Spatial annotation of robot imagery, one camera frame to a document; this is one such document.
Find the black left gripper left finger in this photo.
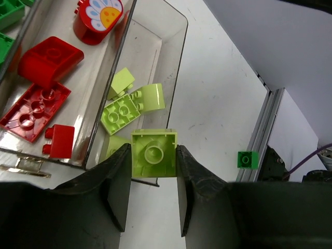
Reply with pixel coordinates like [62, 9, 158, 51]
[1, 144, 132, 248]

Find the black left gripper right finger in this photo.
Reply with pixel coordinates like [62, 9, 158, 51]
[176, 145, 331, 248]

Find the small red lego brick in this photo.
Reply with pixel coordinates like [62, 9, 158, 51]
[42, 124, 75, 159]

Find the lime square lego brick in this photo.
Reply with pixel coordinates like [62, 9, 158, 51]
[131, 129, 177, 178]

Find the lime 2x2 lego brick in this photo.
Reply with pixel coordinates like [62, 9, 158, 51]
[101, 94, 141, 136]

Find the lime curved lego brick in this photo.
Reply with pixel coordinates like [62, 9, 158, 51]
[129, 84, 165, 114]

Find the lime lego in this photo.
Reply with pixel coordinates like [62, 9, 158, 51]
[107, 67, 135, 100]

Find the red lego piece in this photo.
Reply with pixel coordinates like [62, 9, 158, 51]
[73, 0, 123, 45]

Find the lime rectangular lego brick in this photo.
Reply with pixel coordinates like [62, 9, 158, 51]
[99, 135, 130, 162]

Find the green 2x4 lego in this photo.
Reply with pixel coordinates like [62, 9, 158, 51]
[0, 33, 15, 65]

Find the green sloped lego brick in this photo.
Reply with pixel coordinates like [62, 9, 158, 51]
[0, 0, 25, 31]

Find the green lego at table edge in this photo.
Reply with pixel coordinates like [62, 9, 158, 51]
[237, 151, 259, 170]

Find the red flat lego plate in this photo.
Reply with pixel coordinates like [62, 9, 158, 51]
[1, 82, 71, 143]

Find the clear three-compartment container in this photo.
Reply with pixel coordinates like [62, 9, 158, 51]
[4, 1, 188, 169]

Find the red curved lego brick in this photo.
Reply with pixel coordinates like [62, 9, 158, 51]
[18, 36, 84, 89]

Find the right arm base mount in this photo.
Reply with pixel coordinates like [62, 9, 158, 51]
[257, 146, 289, 182]

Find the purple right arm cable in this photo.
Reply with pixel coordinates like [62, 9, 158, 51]
[286, 143, 332, 179]

